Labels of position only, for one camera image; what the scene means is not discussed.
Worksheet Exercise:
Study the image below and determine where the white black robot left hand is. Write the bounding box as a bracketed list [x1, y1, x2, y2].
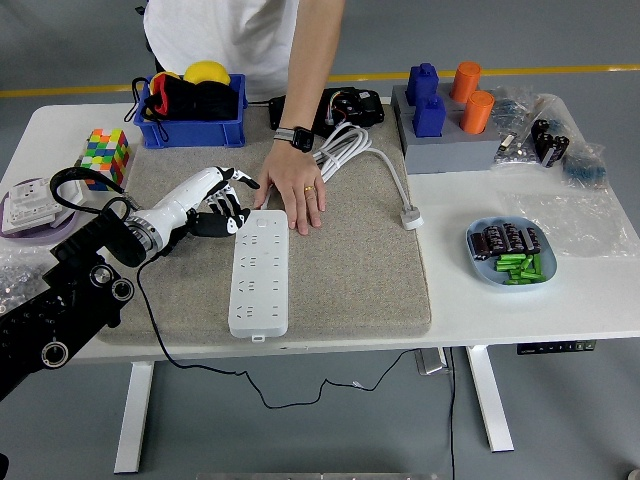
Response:
[146, 165, 262, 255]

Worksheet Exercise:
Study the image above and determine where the person's left hand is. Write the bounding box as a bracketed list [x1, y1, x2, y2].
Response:
[253, 141, 328, 237]

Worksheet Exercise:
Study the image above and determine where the black power adapter with cord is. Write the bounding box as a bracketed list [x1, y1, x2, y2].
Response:
[135, 224, 419, 410]

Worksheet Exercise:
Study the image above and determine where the white power strip with cord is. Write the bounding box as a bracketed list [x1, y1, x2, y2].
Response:
[228, 122, 426, 343]

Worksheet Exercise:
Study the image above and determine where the black wrist watch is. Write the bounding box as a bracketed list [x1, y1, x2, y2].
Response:
[273, 125, 316, 153]

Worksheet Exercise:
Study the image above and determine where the blue plastic bin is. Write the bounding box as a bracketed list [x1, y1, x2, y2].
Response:
[135, 73, 250, 150]

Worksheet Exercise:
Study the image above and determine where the colourful puzzle cube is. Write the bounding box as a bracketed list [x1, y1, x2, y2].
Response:
[79, 128, 132, 192]

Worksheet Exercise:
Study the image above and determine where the black electronic device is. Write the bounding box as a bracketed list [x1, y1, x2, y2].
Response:
[268, 85, 386, 139]

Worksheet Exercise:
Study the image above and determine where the black pouch with red trim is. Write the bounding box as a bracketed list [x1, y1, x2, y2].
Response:
[130, 72, 197, 144]

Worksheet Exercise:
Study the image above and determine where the black cloth pouch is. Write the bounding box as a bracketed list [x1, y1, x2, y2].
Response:
[193, 82, 240, 121]

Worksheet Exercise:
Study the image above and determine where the grey-brown mat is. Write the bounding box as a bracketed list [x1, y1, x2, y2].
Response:
[89, 99, 434, 346]

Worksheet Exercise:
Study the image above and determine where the yellow foam ball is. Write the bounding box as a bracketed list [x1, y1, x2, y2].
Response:
[183, 60, 231, 87]

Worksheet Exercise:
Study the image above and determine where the blue plastic block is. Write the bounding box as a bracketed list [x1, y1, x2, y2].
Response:
[405, 62, 440, 107]
[412, 94, 447, 140]

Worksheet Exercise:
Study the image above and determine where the person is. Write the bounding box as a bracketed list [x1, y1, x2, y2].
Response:
[143, 0, 347, 104]

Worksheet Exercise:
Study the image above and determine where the grey block holder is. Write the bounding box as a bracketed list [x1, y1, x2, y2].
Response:
[391, 83, 503, 175]

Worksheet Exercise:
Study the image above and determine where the clear bag of screws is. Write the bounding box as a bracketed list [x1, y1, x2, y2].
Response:
[0, 245, 56, 321]

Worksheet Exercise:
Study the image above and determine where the orange plastic cylinder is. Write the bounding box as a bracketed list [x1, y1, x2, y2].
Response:
[449, 60, 483, 104]
[459, 89, 496, 135]

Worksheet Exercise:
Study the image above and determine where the black cylindrical capacitor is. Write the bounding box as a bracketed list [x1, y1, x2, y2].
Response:
[483, 225, 506, 253]
[519, 227, 544, 254]
[469, 233, 494, 261]
[501, 222, 524, 251]

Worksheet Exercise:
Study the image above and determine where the light blue plate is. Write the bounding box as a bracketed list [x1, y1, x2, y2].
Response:
[465, 215, 558, 292]

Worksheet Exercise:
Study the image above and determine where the white table leg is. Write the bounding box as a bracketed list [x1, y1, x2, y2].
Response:
[465, 344, 515, 454]
[113, 360, 155, 474]

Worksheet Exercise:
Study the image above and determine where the clear bag of small parts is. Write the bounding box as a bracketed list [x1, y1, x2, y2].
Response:
[492, 84, 540, 166]

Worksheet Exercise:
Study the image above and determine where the clear bag of black capacitors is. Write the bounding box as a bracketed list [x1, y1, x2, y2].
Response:
[528, 94, 572, 170]

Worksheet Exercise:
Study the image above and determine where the empty clear plastic bag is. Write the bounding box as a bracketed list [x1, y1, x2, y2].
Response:
[502, 188, 639, 260]

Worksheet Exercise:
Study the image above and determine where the clear bag of blue parts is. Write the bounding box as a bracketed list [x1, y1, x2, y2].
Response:
[560, 143, 610, 190]

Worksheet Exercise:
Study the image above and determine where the black table control panel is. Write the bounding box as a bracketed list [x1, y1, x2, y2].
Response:
[516, 340, 598, 356]

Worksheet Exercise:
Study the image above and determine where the white wall socket panel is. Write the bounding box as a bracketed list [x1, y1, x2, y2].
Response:
[2, 178, 76, 236]

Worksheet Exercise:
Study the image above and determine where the silver metal bracket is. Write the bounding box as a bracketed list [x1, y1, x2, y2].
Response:
[413, 347, 449, 376]

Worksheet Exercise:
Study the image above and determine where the thin black hanging cable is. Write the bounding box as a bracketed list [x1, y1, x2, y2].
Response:
[448, 347, 458, 480]

